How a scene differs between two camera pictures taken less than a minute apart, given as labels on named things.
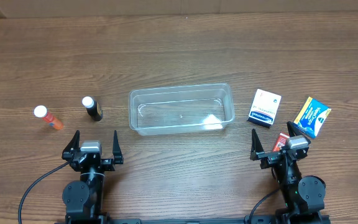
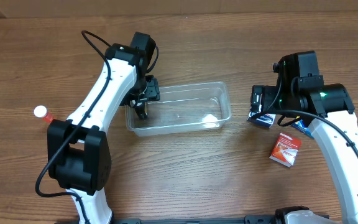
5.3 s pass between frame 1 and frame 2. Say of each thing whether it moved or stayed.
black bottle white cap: moved
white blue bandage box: stayed
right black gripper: moved
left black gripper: moved
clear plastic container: stayed
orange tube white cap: stayed
